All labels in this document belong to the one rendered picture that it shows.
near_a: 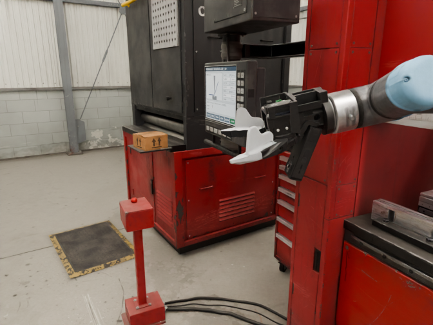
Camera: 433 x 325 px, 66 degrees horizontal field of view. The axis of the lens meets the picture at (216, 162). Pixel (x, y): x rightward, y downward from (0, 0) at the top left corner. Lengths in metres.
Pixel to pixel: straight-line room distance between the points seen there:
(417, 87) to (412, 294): 1.16
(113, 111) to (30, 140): 1.67
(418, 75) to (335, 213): 1.18
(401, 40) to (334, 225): 0.84
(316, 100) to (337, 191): 1.02
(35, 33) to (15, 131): 1.82
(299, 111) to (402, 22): 1.06
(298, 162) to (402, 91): 0.22
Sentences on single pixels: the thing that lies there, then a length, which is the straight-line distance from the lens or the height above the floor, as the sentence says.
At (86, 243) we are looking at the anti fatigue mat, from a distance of 3.42.
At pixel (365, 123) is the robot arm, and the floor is 1.46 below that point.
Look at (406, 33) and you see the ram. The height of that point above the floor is 1.70.
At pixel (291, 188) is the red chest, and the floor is 0.75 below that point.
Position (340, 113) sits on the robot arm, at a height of 1.48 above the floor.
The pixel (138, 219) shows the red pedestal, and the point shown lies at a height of 0.75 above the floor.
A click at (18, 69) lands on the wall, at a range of 7.10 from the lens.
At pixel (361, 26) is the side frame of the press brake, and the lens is 1.58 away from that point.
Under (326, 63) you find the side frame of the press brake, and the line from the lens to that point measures 1.58.
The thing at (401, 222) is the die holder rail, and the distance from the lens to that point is 1.68.
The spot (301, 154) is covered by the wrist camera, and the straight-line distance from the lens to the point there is 0.64.
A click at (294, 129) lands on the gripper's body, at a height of 1.45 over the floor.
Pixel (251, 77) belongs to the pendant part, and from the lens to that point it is 1.39.
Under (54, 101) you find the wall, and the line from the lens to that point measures 7.18.
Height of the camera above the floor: 1.55
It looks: 15 degrees down
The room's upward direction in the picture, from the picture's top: straight up
